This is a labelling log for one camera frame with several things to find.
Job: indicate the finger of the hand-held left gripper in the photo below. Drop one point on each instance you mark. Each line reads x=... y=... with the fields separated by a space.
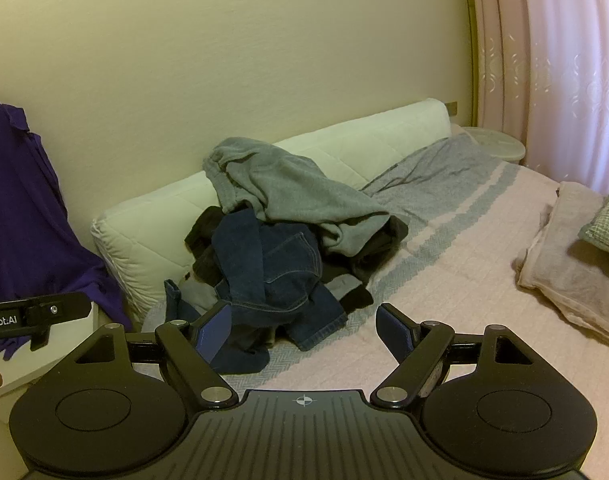
x=59 y=309

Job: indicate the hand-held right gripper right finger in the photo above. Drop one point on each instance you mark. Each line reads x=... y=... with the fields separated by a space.
x=392 y=332

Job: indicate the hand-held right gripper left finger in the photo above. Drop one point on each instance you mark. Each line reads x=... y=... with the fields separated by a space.
x=215 y=332

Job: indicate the dark grey cloth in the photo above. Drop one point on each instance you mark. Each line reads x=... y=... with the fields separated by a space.
x=284 y=270

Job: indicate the grey sweater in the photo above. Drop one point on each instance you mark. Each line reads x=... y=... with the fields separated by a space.
x=294 y=185

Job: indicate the black garment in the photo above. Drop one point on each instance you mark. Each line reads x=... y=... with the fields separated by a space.
x=384 y=240

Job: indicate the purple shirt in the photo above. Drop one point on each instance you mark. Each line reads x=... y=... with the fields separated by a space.
x=24 y=200

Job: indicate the white quilted bolster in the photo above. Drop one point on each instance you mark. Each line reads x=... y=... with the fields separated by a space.
x=149 y=230

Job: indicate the folded beige towel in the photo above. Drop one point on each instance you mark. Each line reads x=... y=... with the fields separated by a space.
x=564 y=260

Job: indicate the round white side table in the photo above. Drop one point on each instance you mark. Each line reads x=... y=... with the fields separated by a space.
x=499 y=146

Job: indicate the pink curtain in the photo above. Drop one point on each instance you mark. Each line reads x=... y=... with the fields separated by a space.
x=559 y=60

